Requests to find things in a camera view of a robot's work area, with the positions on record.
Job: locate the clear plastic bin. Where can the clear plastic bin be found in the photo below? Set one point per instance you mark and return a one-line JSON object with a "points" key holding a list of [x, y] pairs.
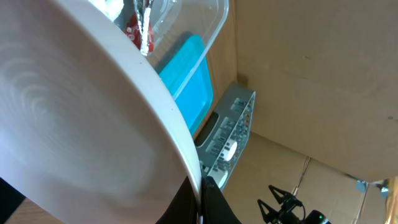
{"points": [[173, 22]]}

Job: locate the teal plastic tray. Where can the teal plastic tray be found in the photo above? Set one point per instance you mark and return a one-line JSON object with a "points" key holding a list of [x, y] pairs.
{"points": [[195, 98]]}

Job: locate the white cup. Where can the white cup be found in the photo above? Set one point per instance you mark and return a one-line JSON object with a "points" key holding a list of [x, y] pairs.
{"points": [[229, 149]]}

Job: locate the red snack wrapper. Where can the red snack wrapper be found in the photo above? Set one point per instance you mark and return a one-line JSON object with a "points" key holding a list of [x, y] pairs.
{"points": [[139, 29]]}

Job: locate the grey bowl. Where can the grey bowl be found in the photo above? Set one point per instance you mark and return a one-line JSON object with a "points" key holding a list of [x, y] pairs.
{"points": [[220, 177]]}

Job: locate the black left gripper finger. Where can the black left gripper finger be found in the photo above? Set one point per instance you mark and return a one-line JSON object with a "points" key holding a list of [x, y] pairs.
{"points": [[214, 207], [269, 215], [183, 207], [282, 197]]}

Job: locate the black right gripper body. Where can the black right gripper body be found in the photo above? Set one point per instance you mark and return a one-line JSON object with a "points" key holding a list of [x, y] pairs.
{"points": [[286, 215]]}

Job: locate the large pink plate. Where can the large pink plate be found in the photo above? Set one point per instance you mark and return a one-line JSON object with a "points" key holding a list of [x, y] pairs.
{"points": [[89, 131]]}

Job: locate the grey dishwasher rack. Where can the grey dishwasher rack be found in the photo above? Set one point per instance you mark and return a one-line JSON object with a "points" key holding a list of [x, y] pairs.
{"points": [[230, 119]]}

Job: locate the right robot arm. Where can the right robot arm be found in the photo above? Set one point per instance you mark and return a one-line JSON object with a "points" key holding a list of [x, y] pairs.
{"points": [[316, 217]]}

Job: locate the white tissue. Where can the white tissue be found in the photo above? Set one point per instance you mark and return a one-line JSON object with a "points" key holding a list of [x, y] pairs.
{"points": [[110, 8]]}

